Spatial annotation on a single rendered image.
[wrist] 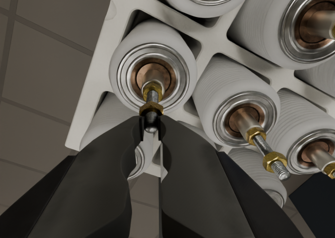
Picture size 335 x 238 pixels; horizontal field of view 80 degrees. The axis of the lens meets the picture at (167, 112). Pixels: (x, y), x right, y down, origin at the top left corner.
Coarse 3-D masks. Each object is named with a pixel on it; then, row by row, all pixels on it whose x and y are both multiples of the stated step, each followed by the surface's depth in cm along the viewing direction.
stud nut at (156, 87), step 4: (148, 84) 18; (152, 84) 17; (156, 84) 18; (144, 88) 18; (148, 88) 17; (152, 88) 17; (156, 88) 17; (160, 88) 17; (144, 92) 17; (148, 92) 17; (160, 92) 17; (144, 96) 18; (160, 96) 18; (144, 100) 18; (160, 100) 18
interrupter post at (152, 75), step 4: (148, 72) 20; (152, 72) 20; (156, 72) 20; (160, 72) 21; (144, 76) 20; (148, 76) 19; (152, 76) 19; (156, 76) 19; (160, 76) 20; (144, 80) 19; (148, 80) 18; (152, 80) 18; (156, 80) 18; (160, 80) 18; (144, 84) 18; (160, 84) 18; (164, 84) 19; (164, 88) 18; (164, 92) 19
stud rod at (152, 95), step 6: (150, 96) 16; (156, 96) 17; (156, 102) 16; (150, 114) 14; (156, 114) 14; (150, 120) 13; (156, 120) 13; (144, 126) 13; (150, 126) 13; (156, 126) 13; (150, 132) 13
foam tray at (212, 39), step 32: (128, 0) 24; (160, 0) 33; (128, 32) 32; (192, 32) 26; (224, 32) 26; (96, 64) 27; (256, 64) 28; (96, 96) 29; (320, 96) 31; (160, 160) 38
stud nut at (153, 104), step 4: (148, 104) 14; (152, 104) 14; (156, 104) 14; (140, 108) 14; (144, 108) 14; (148, 108) 14; (152, 108) 14; (156, 108) 14; (160, 108) 14; (140, 112) 14; (144, 112) 14; (148, 112) 14; (156, 112) 14; (160, 112) 14; (144, 116) 14
